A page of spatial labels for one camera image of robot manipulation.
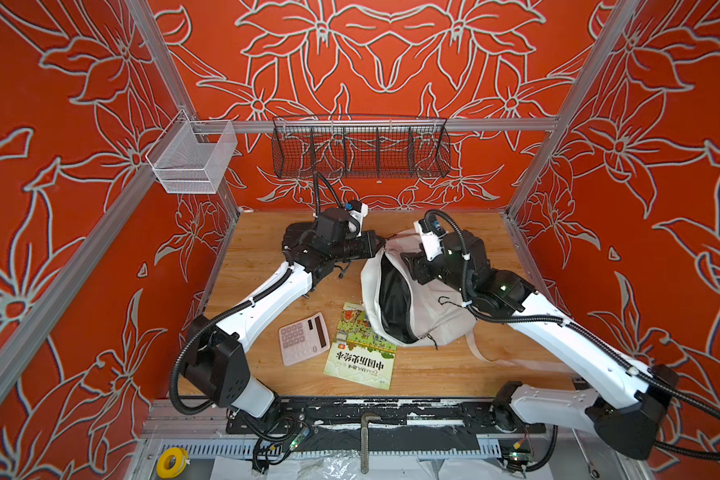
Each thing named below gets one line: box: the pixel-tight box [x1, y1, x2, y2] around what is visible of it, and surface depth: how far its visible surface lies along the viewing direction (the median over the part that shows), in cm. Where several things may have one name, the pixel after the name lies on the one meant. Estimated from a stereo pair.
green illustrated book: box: [324, 302, 397, 391], surface depth 84 cm
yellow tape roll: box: [156, 447, 189, 479], surface depth 68 cm
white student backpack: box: [361, 231, 492, 363], surface depth 76 cm
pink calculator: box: [279, 312, 331, 366], surface depth 86 cm
